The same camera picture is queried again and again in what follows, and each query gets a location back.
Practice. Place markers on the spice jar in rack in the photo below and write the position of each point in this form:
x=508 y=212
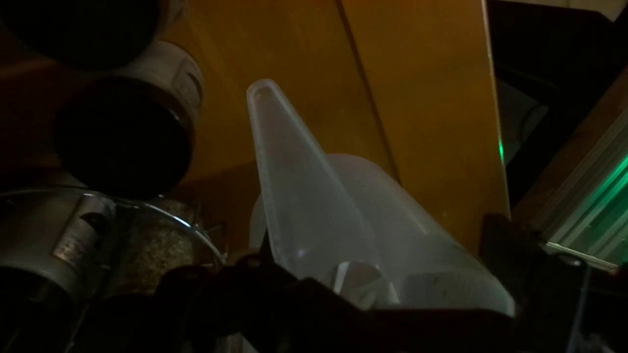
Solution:
x=50 y=243

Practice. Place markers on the spice jar dark lid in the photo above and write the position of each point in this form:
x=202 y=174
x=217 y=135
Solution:
x=133 y=131
x=92 y=33

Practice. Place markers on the front spice jar dark lid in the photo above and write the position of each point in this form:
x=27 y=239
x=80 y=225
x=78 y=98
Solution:
x=92 y=33

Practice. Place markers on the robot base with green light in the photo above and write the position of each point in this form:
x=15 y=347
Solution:
x=580 y=204

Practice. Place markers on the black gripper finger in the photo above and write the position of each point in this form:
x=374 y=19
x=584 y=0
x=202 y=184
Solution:
x=547 y=286

